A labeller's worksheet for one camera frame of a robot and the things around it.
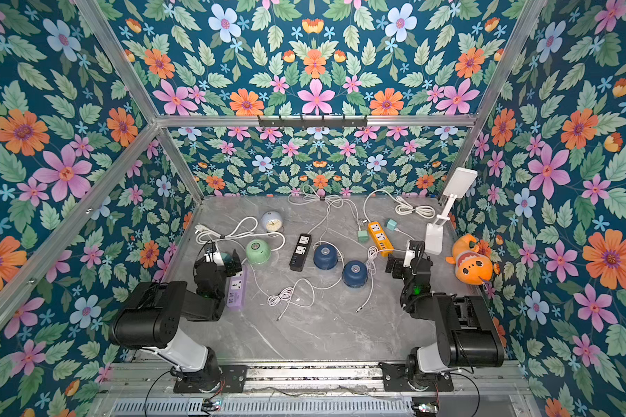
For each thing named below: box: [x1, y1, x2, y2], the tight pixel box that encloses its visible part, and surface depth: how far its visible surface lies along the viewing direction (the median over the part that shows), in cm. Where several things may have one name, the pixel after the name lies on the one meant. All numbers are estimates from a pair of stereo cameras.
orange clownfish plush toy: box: [445, 233, 493, 286], surface depth 92 cm
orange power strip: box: [367, 221, 395, 258], surface depth 104 cm
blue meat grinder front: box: [341, 259, 368, 289], surface depth 86 cm
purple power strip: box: [226, 265, 248, 311], surface depth 90 cm
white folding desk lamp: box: [425, 167, 479, 256], surface depth 90 cm
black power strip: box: [289, 232, 313, 272], surface depth 100 cm
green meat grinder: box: [246, 238, 272, 265], surface depth 92 cm
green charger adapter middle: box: [357, 230, 369, 243], surface depth 107 cm
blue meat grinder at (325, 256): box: [313, 243, 339, 271], surface depth 91 cm
